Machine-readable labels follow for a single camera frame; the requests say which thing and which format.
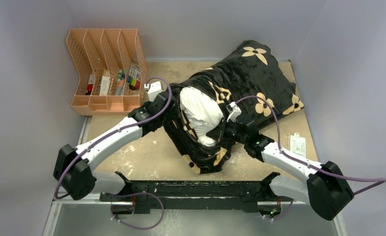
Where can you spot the red round object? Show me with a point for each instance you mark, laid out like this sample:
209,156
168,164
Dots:
89,88

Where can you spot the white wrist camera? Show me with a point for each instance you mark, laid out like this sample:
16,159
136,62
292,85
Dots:
234,112
153,89

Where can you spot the colourful marker set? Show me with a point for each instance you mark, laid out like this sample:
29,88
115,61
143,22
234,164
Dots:
134,77

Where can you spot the white pillow insert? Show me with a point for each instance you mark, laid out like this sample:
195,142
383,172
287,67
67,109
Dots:
202,112

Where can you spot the white card box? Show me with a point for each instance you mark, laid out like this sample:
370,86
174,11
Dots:
104,86

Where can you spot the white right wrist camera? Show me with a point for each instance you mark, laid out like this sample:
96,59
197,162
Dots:
234,112

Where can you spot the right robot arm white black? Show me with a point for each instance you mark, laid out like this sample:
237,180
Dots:
323,186

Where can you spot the black pillowcase with beige flowers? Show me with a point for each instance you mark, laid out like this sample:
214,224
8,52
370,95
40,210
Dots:
250,76

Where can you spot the white paper label sheet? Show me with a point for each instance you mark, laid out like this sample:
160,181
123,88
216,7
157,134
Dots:
297,144

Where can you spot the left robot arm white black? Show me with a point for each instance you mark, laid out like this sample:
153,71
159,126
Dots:
75,168

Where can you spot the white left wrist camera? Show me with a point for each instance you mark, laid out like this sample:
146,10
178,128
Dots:
153,89

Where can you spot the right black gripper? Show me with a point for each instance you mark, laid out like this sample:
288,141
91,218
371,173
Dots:
221,135

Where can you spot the orange plastic file organizer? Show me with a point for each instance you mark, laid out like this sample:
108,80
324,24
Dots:
106,52

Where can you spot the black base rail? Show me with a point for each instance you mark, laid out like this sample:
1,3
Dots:
249,196

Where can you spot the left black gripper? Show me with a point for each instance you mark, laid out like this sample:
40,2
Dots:
170,115

